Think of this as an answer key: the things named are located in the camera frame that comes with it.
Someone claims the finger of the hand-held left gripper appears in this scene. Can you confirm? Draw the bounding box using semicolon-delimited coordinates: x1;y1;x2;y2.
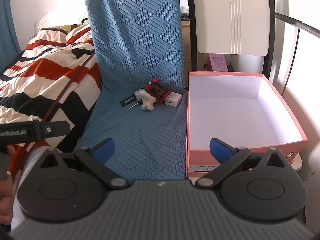
37;120;70;137

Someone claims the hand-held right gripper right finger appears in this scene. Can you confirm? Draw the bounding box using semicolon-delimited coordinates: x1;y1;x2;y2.
195;137;293;188

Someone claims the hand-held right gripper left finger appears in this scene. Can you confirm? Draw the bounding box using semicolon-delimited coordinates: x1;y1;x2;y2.
39;138;130;190

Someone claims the pink cardboard box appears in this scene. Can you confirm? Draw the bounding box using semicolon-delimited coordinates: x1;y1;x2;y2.
185;71;308;179

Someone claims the white figurine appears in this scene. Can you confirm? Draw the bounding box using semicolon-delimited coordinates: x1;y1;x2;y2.
135;89;157;111

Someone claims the white charger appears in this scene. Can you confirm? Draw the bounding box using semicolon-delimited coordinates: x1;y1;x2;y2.
164;92;183;105

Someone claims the red and black toy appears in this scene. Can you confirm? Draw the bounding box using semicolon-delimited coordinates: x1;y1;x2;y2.
147;78;174;105

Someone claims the person's left hand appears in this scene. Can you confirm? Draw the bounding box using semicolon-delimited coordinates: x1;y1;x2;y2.
0;145;16;227

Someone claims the black flat stick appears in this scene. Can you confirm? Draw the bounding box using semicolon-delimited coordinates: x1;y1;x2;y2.
120;95;135;106

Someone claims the striped blanket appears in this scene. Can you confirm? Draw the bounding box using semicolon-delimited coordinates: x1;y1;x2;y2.
0;20;103;155

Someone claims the pink paper note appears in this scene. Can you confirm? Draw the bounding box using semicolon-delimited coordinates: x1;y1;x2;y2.
207;54;228;72

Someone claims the blue curtain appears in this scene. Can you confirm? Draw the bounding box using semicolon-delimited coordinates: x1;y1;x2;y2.
0;0;21;65

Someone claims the wooden nightstand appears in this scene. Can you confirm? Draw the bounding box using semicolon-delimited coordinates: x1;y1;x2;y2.
181;21;192;72

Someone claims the blue textured cover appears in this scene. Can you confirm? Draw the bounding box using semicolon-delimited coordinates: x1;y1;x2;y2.
75;0;190;180

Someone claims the white folding chair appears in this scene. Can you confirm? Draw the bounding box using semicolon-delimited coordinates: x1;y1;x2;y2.
185;0;276;80

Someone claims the white plastic panel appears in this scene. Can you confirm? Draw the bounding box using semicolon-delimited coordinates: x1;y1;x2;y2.
192;0;269;57

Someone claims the black metal rail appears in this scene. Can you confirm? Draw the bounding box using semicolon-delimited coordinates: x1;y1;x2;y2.
275;12;320;98

